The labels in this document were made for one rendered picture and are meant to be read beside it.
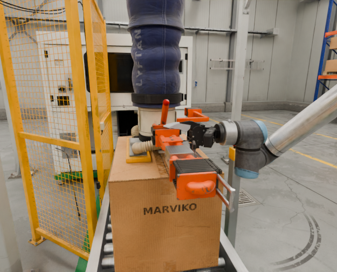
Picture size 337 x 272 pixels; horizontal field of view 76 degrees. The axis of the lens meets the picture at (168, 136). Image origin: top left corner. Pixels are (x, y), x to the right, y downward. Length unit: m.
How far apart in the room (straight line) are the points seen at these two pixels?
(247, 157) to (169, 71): 0.45
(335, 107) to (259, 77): 10.80
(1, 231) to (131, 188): 1.17
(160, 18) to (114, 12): 8.83
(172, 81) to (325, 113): 0.55
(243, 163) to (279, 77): 11.56
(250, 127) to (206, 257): 0.53
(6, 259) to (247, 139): 1.64
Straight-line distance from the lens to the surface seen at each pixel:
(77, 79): 1.39
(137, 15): 0.95
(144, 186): 0.75
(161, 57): 0.89
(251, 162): 0.85
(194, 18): 10.34
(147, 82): 0.89
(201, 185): 0.39
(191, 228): 0.87
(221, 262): 1.25
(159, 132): 0.72
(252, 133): 0.83
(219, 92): 10.57
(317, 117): 0.89
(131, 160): 0.87
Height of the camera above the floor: 1.40
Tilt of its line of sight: 14 degrees down
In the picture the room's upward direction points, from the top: straight up
